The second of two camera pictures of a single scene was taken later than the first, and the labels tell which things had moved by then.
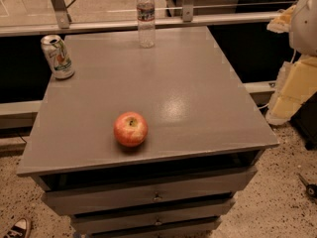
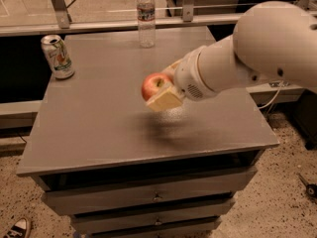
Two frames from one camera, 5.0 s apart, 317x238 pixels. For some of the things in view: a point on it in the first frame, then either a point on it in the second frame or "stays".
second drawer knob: [158, 222] stays
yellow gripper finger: [296, 82] → [169, 97]
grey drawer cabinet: [205, 138] stays
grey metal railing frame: [187, 19] stays
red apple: [131, 129] → [153, 82]
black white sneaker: [20, 229] stays
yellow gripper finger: [281, 21] → [170, 70]
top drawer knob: [157, 195] stays
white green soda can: [57, 56] stays
